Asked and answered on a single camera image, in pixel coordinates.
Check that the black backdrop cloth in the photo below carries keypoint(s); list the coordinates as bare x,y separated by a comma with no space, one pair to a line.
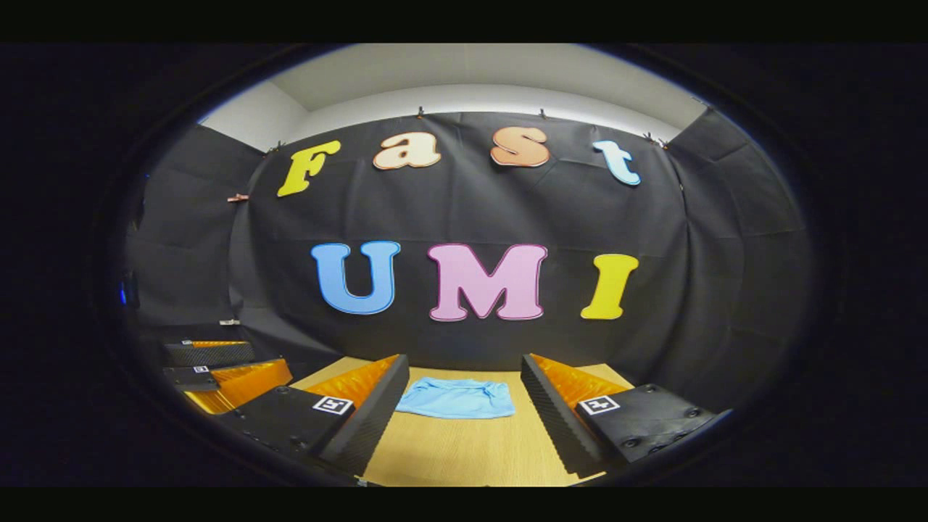
464,210

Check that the light blue T-shirt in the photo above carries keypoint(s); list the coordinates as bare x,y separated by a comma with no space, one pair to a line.
457,399

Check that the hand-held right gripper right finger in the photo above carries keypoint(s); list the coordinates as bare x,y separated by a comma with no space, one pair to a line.
551,417

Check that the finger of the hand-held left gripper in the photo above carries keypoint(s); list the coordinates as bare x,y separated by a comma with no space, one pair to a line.
239,384
210,354

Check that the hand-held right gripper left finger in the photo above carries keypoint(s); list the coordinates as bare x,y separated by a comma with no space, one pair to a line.
377,420

